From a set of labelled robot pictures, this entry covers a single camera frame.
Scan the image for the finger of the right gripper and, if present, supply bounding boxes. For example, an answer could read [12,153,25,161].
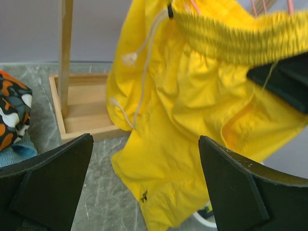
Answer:
[246,52,308,115]

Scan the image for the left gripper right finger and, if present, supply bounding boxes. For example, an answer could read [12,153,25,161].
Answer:
[198,136,308,231]

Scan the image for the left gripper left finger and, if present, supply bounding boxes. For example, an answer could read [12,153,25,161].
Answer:
[0,133,93,231]

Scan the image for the yellow shorts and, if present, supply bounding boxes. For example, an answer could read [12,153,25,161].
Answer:
[111,10,308,231]

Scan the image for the pink wire hanger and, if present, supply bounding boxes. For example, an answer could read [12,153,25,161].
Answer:
[190,0,197,10]
[248,0,294,17]

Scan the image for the camouflage patterned shorts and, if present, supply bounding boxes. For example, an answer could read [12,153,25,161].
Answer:
[0,71,33,150]

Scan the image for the white plastic basket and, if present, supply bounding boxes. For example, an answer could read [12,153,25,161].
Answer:
[193,206,217,228]

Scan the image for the wooden clothes rack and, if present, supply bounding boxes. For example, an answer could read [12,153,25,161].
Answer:
[48,0,277,142]

